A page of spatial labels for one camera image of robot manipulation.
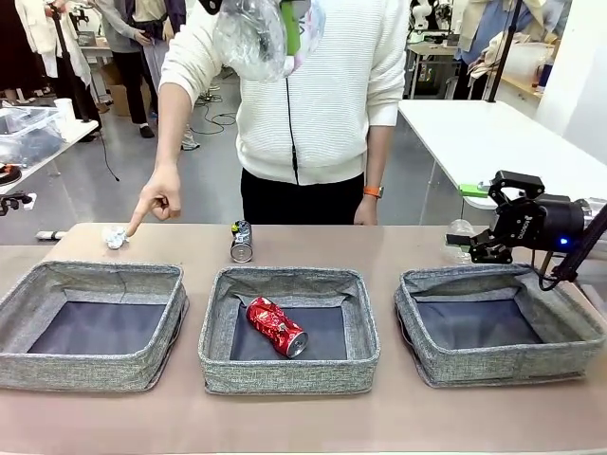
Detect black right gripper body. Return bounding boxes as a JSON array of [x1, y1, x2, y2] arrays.
[[495, 196, 587, 252]]

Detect clear plastic cup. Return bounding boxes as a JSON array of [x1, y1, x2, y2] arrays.
[[443, 218, 481, 265]]

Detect clear bottle with blue cap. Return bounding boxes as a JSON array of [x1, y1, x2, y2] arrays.
[[212, 0, 328, 82]]

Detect crushed red drink can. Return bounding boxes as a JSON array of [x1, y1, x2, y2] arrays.
[[245, 296, 309, 359]]

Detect white paper ball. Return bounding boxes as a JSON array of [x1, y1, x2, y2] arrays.
[[102, 225, 131, 250]]

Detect person's right forearm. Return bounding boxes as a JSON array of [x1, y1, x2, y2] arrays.
[[153, 78, 196, 172]]

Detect person's left forearm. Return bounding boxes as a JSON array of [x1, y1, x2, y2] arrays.
[[363, 122, 395, 191]]

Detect person's left hand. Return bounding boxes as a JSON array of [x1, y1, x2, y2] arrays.
[[354, 193, 381, 227]]

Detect person's right hand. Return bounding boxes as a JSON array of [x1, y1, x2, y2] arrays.
[[125, 163, 183, 238]]

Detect large white table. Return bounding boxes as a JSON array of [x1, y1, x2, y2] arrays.
[[396, 98, 607, 212]]

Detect person in white sweater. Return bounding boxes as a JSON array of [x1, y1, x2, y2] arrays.
[[158, 0, 410, 187]]

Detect grey fabric basket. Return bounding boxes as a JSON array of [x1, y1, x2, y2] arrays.
[[393, 263, 607, 390], [197, 265, 382, 397], [0, 259, 191, 393]]

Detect clear plastic bag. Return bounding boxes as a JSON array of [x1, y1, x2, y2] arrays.
[[509, 41, 561, 89]]

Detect background white robot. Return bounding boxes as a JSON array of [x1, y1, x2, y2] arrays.
[[408, 0, 459, 46]]

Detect beige cloth pile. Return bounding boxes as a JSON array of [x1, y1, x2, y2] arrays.
[[468, 30, 523, 81]]

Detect background metal desk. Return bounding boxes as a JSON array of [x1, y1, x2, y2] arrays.
[[402, 41, 464, 100]]

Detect bystander in grey trousers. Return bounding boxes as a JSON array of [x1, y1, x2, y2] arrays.
[[140, 0, 201, 151]]

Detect black stand pole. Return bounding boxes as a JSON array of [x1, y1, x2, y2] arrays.
[[487, 0, 524, 103]]

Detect bystander in grey top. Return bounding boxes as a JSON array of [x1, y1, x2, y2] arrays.
[[94, 0, 160, 139]]

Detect bystander in blue shirt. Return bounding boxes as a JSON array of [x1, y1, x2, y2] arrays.
[[453, 0, 540, 63]]

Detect black trousers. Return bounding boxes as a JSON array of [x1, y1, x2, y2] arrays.
[[240, 168, 366, 227]]

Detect cardboard box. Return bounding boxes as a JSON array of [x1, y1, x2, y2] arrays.
[[111, 83, 153, 118]]

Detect silver and black drink can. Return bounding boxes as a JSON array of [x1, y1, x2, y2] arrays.
[[230, 220, 255, 264]]

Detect white side table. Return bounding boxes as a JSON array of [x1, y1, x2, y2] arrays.
[[0, 106, 101, 195]]

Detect bystander in white coat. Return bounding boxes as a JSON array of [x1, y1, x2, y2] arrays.
[[13, 0, 103, 143]]

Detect bystander in black dress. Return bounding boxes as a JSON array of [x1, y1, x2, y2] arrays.
[[0, 0, 51, 103]]

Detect clear plastic storage bin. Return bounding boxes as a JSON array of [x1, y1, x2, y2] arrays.
[[0, 104, 66, 168]]

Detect black flexible mini tripod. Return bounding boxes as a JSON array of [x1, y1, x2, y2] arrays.
[[0, 190, 38, 217]]

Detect black right arm cable sleeve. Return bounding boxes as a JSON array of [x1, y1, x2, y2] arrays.
[[530, 203, 607, 293]]

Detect black earphone cable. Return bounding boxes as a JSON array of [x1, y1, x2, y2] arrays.
[[284, 77, 301, 186]]

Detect thin black hanging cable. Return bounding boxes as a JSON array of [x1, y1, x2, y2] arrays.
[[96, 126, 121, 183]]

